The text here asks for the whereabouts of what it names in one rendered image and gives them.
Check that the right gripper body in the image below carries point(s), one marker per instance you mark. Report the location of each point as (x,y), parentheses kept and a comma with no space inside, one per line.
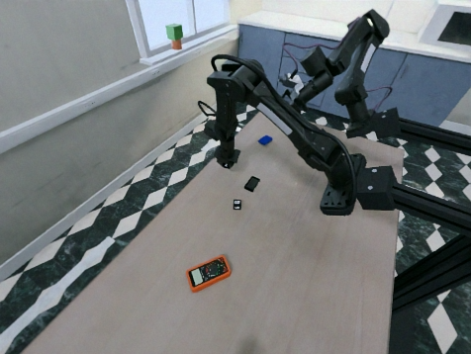
(302,94)

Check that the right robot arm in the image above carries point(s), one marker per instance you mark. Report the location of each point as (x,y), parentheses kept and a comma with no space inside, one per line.
(350,92)

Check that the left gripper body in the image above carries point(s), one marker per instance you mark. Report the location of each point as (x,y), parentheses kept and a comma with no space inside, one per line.
(228,157)

